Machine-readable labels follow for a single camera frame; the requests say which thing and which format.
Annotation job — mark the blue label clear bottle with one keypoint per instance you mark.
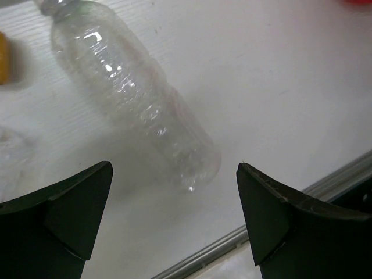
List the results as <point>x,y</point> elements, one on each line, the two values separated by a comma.
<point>17,152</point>

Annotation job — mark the lower orange juice bottle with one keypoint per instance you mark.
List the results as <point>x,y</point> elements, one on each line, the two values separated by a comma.
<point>4,59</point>

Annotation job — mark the large clear plastic bottle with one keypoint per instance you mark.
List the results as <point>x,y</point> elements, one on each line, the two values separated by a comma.
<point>118,76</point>

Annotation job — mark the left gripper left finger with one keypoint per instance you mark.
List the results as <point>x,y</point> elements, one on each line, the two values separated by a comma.
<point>51,233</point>

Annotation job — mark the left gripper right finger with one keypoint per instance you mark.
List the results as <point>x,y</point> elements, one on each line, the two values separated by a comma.
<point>293,235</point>

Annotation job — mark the red mesh plastic bin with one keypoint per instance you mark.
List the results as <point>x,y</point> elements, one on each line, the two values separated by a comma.
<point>359,2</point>

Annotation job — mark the aluminium front table rail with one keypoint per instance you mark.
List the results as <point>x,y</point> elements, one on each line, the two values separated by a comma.
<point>326,190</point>

